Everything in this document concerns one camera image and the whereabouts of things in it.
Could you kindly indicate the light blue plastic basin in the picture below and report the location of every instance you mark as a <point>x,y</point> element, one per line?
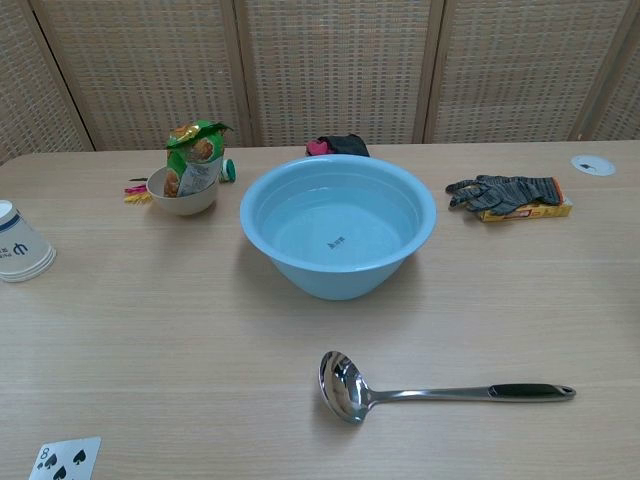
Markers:
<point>338,235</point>

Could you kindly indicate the black and pink cloth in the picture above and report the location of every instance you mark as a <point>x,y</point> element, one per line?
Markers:
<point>345,145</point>

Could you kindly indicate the beige ceramic bowl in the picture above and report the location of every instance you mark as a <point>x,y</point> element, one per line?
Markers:
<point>187,202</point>

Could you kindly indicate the green snack bag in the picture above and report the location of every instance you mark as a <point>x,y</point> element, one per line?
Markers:
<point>196,162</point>

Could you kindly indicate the woven rattan folding screen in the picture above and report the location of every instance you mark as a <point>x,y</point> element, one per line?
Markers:
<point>320,70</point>

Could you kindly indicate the colourful clothes pegs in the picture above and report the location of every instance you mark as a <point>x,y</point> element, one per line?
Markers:
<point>136,194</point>

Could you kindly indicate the grey knitted work glove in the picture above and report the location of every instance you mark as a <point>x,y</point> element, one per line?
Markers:
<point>505,192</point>

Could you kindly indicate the yellow cardboard box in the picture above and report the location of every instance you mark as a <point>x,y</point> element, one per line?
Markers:
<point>530,212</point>

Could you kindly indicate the stack of white paper cups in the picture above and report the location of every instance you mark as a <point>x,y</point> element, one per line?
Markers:
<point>20,250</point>

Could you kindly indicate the eight of spades playing card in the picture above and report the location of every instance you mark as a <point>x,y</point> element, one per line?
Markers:
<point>65,459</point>

